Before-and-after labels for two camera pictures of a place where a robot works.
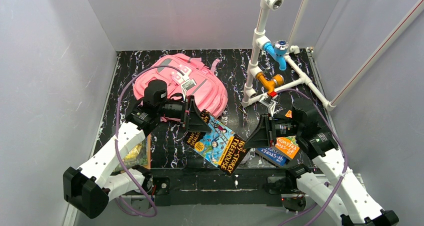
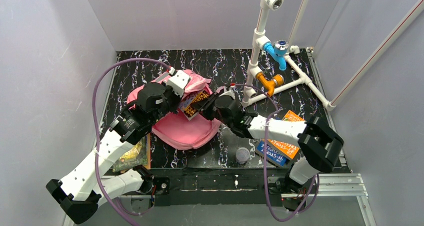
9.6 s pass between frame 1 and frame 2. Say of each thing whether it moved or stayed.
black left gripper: stayed
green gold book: stayed
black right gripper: moved
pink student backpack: moved
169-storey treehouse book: moved
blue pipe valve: stayed
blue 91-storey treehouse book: stayed
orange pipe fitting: stayed
